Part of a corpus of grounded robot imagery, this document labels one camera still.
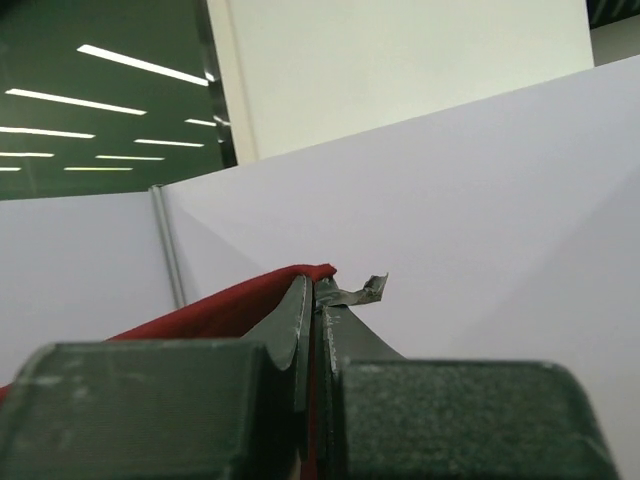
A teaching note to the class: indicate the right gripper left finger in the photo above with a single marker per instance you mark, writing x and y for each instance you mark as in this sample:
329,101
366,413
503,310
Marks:
166,409

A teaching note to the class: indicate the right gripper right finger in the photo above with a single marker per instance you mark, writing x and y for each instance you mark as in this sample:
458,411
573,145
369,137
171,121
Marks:
383,416

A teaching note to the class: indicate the dark red t shirt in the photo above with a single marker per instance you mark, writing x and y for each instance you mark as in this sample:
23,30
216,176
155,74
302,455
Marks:
229,313

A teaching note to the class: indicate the left aluminium corner post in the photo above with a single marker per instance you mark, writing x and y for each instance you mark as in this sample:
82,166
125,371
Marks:
168,247

